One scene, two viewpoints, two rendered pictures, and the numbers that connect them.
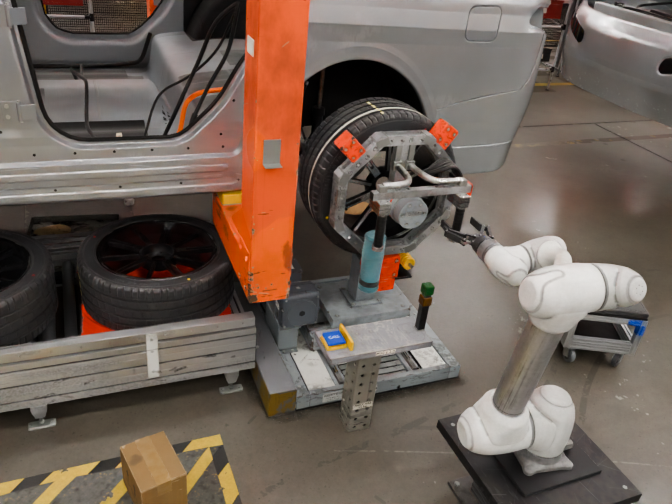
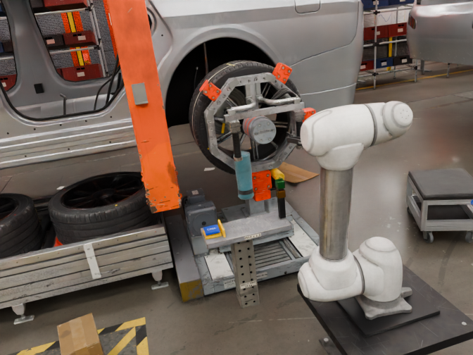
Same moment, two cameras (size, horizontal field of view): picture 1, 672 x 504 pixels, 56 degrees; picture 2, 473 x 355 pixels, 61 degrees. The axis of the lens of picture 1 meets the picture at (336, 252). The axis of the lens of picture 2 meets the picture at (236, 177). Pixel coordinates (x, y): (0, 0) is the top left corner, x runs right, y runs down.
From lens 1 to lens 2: 78 cm
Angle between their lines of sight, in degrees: 14
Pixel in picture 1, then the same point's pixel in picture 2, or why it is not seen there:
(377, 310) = not seen: hidden behind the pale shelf
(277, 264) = (165, 180)
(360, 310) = not seen: hidden behind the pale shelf
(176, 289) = (105, 212)
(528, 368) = (331, 210)
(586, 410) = (445, 277)
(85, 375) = (46, 279)
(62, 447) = (32, 334)
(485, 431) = (316, 278)
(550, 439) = (380, 282)
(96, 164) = (48, 134)
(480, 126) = (324, 75)
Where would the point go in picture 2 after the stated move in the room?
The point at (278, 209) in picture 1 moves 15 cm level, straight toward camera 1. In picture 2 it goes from (155, 137) to (148, 146)
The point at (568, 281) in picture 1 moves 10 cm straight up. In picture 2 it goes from (334, 116) to (334, 80)
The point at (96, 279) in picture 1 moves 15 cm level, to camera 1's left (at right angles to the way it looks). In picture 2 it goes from (54, 213) to (32, 213)
